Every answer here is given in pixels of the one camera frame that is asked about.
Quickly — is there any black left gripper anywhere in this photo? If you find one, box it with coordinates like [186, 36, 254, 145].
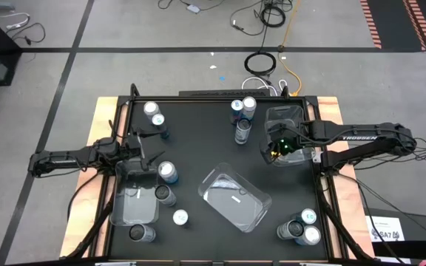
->
[122, 125, 167, 172]

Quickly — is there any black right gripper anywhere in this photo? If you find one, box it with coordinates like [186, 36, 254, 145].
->
[259, 123, 305, 166]

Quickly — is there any clear plastic bin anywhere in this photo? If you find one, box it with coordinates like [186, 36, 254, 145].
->
[197, 162, 274, 234]
[109, 158, 161, 228]
[264, 105, 318, 168]

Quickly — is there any blue silver Red Bull can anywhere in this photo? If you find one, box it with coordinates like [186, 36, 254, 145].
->
[229, 98, 245, 125]
[151, 113, 172, 141]
[290, 208, 318, 226]
[172, 208, 190, 228]

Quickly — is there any white Celsius can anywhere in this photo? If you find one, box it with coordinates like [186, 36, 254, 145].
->
[154, 184, 178, 208]
[234, 117, 253, 146]
[276, 219, 305, 242]
[128, 223, 158, 244]

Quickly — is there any wooden table board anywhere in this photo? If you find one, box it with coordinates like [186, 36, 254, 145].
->
[59, 95, 376, 259]

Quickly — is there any black computer case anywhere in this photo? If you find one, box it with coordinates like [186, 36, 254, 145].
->
[177, 89, 272, 98]

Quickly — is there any white paper sign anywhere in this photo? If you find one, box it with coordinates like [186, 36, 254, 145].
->
[365, 215, 406, 243]

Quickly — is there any black sign stand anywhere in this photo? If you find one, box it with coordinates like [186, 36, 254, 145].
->
[363, 208, 426, 260]

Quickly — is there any orange cable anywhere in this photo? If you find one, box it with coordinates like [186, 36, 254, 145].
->
[277, 0, 304, 98]

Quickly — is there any white cable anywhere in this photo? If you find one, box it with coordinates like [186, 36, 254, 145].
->
[0, 12, 31, 30]
[241, 75, 288, 96]

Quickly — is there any black metal table frame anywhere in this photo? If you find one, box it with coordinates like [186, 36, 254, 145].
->
[63, 83, 376, 266]

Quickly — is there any black coiled floor cable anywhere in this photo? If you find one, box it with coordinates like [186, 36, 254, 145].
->
[243, 51, 278, 77]

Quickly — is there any black looped cable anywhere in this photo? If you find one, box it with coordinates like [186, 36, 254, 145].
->
[4, 22, 47, 47]
[229, 0, 295, 37]

